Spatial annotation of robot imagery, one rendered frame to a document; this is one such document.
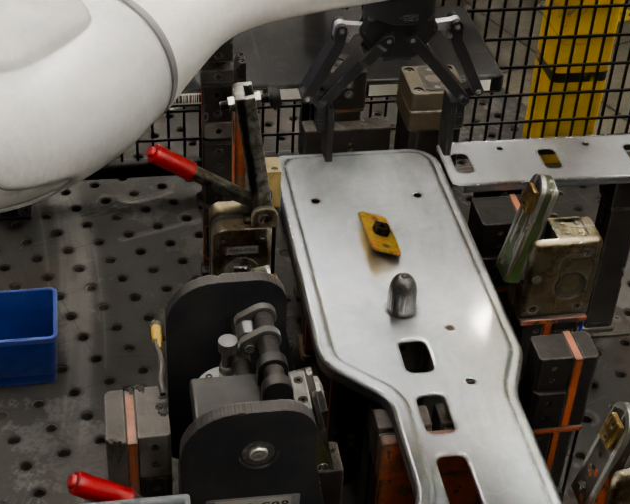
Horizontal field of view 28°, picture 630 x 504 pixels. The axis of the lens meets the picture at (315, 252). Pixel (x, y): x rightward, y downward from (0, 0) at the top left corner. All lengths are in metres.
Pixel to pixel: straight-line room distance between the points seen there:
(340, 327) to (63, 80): 0.65
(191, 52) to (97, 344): 0.96
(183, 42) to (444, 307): 0.62
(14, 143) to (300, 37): 1.12
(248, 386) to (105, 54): 0.36
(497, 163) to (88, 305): 0.63
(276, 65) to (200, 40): 0.87
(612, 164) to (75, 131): 1.03
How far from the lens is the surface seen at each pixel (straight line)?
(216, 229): 1.42
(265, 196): 1.41
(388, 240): 1.48
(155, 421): 1.15
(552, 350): 1.40
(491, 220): 1.59
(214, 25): 0.93
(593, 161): 1.70
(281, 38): 1.85
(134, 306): 1.86
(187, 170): 1.39
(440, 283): 1.44
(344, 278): 1.44
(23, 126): 0.78
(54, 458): 1.65
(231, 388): 1.07
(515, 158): 1.68
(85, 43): 0.82
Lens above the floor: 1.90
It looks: 37 degrees down
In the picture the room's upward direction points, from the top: 3 degrees clockwise
